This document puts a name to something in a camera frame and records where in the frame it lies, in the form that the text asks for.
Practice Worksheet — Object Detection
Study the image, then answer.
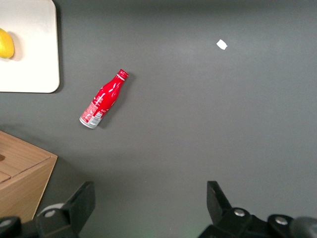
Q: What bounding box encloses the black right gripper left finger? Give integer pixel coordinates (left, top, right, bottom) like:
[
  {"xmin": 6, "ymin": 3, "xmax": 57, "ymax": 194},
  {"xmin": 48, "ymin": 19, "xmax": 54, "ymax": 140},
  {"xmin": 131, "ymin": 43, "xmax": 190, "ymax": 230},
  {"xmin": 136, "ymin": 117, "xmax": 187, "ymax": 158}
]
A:
[{"xmin": 36, "ymin": 181, "xmax": 96, "ymax": 238}]

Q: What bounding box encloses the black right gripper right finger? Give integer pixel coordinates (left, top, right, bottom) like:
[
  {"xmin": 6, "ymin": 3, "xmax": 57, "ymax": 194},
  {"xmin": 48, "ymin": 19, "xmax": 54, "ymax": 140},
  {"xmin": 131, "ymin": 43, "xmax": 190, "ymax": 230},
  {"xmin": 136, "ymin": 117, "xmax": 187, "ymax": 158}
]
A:
[{"xmin": 198, "ymin": 180, "xmax": 273, "ymax": 238}]

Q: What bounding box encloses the red coke bottle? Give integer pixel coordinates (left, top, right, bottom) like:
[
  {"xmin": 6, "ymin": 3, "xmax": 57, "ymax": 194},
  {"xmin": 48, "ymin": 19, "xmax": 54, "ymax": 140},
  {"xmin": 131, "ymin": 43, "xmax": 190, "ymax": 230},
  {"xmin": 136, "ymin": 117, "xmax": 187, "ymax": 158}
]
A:
[{"xmin": 79, "ymin": 69, "xmax": 130, "ymax": 129}]

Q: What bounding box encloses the beige plastic tray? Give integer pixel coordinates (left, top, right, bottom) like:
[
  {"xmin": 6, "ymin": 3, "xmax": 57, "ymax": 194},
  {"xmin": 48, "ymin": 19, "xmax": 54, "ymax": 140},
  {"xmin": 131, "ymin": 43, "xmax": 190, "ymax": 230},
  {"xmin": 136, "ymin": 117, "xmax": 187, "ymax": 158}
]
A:
[{"xmin": 0, "ymin": 0, "xmax": 60, "ymax": 94}]

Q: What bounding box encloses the wooden drawer cabinet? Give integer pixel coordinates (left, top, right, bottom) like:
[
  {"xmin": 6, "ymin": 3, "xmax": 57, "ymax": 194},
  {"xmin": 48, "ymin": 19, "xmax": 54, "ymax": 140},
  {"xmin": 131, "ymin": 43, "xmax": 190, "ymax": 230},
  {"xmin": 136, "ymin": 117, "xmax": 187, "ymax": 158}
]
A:
[{"xmin": 0, "ymin": 130, "xmax": 58, "ymax": 221}]

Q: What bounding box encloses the small white paper scrap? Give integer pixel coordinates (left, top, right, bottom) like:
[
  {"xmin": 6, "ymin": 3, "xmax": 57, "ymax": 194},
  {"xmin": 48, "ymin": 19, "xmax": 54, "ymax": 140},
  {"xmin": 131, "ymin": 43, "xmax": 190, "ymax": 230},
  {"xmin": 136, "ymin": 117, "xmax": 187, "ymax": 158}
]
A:
[{"xmin": 216, "ymin": 39, "xmax": 228, "ymax": 52}]

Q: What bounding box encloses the yellow lemon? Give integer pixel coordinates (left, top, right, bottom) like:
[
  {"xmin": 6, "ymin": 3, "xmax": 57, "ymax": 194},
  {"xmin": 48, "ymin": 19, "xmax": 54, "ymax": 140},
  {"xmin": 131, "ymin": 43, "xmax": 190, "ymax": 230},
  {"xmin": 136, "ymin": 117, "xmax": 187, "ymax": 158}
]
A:
[{"xmin": 0, "ymin": 28, "xmax": 15, "ymax": 59}]

